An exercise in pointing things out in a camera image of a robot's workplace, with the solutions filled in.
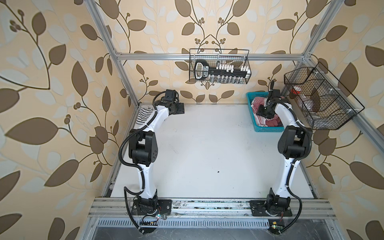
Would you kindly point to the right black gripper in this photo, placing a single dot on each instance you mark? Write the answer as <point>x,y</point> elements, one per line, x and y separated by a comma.
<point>259,111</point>

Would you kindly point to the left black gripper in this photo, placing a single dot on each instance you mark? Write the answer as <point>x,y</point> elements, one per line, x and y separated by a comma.
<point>180,107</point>

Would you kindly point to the red white striped tank top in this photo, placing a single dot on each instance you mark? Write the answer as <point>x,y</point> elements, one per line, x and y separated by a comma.
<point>262,119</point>

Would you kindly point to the black white striped tank top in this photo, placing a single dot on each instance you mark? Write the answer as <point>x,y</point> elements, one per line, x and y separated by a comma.
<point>145,114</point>

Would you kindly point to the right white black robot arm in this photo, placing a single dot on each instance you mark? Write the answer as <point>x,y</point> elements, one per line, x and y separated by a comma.
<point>294,145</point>

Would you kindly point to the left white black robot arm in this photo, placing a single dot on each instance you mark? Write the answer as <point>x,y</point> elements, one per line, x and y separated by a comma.
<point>140,150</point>

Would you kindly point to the teal plastic basket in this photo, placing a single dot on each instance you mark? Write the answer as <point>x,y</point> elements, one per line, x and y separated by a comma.
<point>256,123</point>

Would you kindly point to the red capped plastic bottle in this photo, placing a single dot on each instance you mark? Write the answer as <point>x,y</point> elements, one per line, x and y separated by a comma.
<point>296,93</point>

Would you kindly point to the black vial rack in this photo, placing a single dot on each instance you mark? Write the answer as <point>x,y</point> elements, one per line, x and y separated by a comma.
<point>228,74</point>

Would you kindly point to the black white handled tool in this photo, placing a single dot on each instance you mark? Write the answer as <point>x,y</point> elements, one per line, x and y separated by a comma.
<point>201,69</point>

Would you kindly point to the right black wire basket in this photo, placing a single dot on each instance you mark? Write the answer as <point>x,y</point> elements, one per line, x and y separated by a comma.
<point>329,102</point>

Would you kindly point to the black wire basket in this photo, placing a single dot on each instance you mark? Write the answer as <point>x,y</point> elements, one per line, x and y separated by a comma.
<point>329,102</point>
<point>234,57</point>

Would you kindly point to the back black wire basket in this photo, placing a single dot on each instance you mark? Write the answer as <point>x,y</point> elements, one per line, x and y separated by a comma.
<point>234,57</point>

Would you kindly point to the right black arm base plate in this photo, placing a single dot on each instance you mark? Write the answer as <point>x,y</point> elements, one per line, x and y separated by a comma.
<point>259,208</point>

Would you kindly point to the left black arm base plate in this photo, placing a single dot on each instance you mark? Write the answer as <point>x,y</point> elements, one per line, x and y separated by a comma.
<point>143,207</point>

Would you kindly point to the aluminium front rail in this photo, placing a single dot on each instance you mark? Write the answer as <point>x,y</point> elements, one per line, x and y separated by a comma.
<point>224,208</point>

